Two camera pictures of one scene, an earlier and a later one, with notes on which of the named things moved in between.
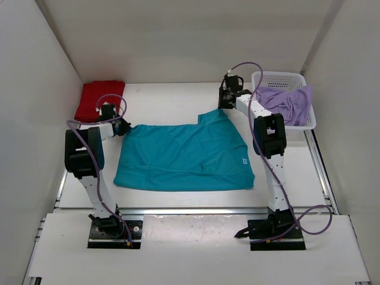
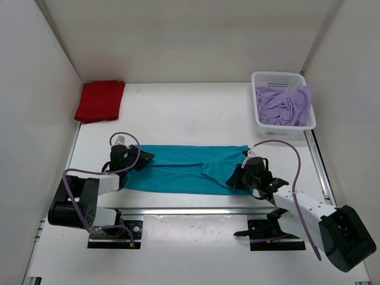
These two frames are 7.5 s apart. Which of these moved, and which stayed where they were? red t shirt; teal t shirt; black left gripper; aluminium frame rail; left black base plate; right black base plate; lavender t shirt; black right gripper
Moved: teal t shirt; black right gripper; black left gripper
Stayed: left black base plate; lavender t shirt; red t shirt; right black base plate; aluminium frame rail
